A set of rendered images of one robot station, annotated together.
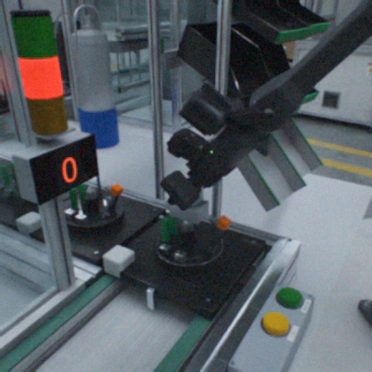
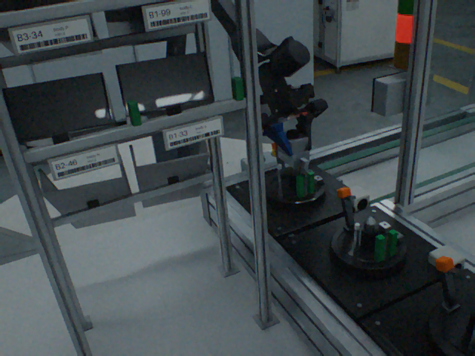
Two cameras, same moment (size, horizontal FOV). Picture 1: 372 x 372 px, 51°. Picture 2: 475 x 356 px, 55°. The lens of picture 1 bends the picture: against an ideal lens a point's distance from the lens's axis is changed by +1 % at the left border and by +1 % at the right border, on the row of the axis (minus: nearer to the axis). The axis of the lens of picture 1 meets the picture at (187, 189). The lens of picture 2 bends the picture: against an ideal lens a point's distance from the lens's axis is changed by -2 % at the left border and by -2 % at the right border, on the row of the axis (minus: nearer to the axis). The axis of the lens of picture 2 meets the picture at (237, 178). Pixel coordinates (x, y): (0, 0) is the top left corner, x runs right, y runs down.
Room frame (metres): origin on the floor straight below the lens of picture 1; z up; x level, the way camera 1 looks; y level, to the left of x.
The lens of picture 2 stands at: (1.46, 0.41, 1.54)
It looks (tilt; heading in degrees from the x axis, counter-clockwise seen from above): 29 degrees down; 215
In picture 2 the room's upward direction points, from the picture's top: 5 degrees counter-clockwise
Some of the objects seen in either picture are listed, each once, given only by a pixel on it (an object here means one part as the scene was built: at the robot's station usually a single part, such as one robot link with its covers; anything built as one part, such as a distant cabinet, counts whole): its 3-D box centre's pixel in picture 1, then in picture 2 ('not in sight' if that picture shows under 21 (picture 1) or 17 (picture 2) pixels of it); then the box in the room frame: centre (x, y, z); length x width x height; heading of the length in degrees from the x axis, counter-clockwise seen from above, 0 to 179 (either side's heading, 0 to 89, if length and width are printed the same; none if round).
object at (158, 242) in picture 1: (188, 247); (295, 189); (0.64, 0.00, 0.98); 0.14 x 0.14 x 0.02
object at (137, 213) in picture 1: (92, 201); (369, 234); (0.78, 0.22, 1.01); 0.24 x 0.24 x 0.13; 59
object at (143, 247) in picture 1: (188, 255); (295, 196); (0.64, 0.00, 0.96); 0.24 x 0.24 x 0.02; 59
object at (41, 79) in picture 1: (41, 75); (410, 27); (0.54, 0.20, 1.33); 0.05 x 0.05 x 0.05
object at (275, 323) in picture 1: (275, 325); not in sight; (0.46, -0.14, 0.96); 0.04 x 0.04 x 0.02
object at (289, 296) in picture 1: (289, 298); not in sight; (0.52, -0.18, 0.96); 0.04 x 0.04 x 0.02
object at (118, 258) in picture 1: (119, 261); (355, 199); (0.61, 0.13, 0.97); 0.05 x 0.05 x 0.04; 59
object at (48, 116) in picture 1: (47, 112); (407, 53); (0.54, 0.20, 1.28); 0.05 x 0.05 x 0.05
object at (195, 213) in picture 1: (184, 198); (295, 147); (0.65, 0.00, 1.09); 0.08 x 0.04 x 0.07; 59
